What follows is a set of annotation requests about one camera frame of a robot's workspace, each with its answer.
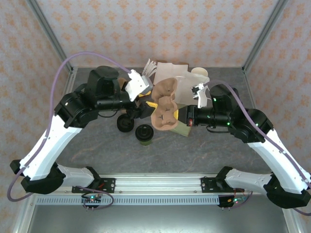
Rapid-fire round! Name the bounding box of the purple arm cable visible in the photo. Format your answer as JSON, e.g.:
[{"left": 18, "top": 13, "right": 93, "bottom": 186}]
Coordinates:
[
  {"left": 6, "top": 51, "right": 133, "bottom": 211},
  {"left": 205, "top": 80, "right": 311, "bottom": 216}
]

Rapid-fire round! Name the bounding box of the white paper cup stack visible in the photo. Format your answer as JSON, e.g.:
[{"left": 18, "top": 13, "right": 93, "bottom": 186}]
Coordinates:
[{"left": 190, "top": 67, "right": 209, "bottom": 78}]

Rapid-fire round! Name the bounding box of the grey metal sheet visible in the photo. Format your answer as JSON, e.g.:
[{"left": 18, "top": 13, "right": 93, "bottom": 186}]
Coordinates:
[{"left": 26, "top": 205, "right": 292, "bottom": 233}]

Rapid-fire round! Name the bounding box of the aluminium side rail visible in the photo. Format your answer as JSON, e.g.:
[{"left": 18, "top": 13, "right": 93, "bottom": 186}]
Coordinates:
[
  {"left": 239, "top": 67, "right": 302, "bottom": 233},
  {"left": 12, "top": 67, "right": 78, "bottom": 233}
]

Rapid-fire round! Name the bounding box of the white paper napkin pile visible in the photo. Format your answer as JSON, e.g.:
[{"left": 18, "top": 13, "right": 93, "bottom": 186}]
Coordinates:
[{"left": 155, "top": 62, "right": 190, "bottom": 83}]

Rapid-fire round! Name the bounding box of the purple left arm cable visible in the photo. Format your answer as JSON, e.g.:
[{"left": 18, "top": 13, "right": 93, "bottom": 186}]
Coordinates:
[{"left": 6, "top": 51, "right": 133, "bottom": 211}]

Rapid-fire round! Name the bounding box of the thin black cable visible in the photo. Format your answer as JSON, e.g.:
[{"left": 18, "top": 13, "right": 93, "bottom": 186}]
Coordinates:
[
  {"left": 96, "top": 110, "right": 123, "bottom": 119},
  {"left": 206, "top": 126, "right": 231, "bottom": 134}
]

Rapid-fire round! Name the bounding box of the small circuit board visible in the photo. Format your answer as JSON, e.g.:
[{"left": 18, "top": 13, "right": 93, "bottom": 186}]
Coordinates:
[
  {"left": 227, "top": 196, "right": 248, "bottom": 205},
  {"left": 81, "top": 194, "right": 102, "bottom": 205}
]

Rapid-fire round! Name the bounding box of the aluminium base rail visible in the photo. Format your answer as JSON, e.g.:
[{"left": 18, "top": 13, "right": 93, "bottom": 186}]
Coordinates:
[{"left": 54, "top": 172, "right": 273, "bottom": 196}]

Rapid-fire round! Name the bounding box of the aluminium frame post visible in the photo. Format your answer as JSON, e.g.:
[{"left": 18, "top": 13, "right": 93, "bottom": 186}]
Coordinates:
[
  {"left": 242, "top": 0, "right": 290, "bottom": 74},
  {"left": 25, "top": 0, "right": 74, "bottom": 73}
]

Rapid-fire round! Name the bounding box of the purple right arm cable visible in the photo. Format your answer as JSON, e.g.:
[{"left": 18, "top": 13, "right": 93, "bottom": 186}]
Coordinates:
[{"left": 205, "top": 80, "right": 311, "bottom": 216}]

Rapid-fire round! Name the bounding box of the white and green paper bag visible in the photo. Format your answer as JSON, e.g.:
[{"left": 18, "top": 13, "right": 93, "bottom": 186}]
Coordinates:
[{"left": 170, "top": 71, "right": 211, "bottom": 138}]

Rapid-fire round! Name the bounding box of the brown pulp cup carrier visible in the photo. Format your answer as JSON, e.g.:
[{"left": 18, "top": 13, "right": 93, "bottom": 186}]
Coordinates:
[{"left": 150, "top": 77, "right": 180, "bottom": 132}]

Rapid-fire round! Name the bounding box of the grey slotted cable duct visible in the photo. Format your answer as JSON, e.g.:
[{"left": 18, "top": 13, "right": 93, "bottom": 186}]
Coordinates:
[{"left": 35, "top": 196, "right": 221, "bottom": 206}]

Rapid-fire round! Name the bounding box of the black coffee cup lid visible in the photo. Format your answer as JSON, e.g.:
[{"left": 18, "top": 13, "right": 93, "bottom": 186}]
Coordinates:
[{"left": 135, "top": 124, "right": 154, "bottom": 142}]

